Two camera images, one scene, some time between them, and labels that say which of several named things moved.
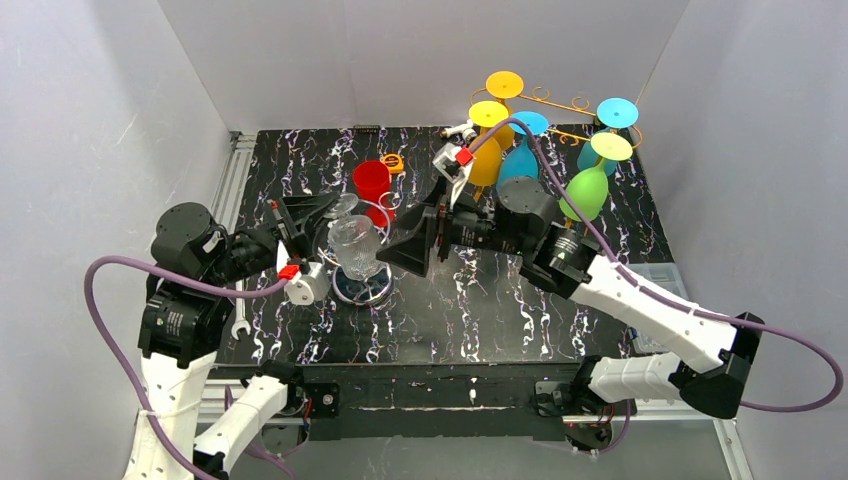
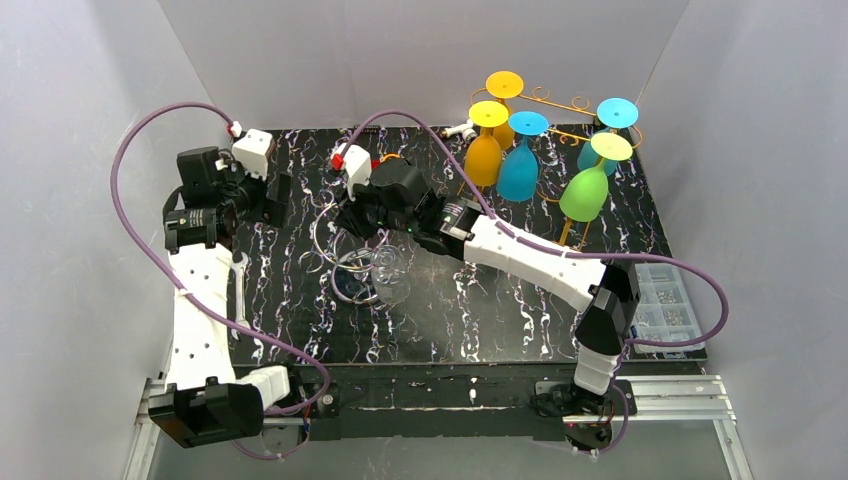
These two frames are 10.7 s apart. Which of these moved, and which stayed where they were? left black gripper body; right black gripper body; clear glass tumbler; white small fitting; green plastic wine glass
Moved: left black gripper body; right black gripper body; clear glass tumbler
Stayed: green plastic wine glass; white small fitting
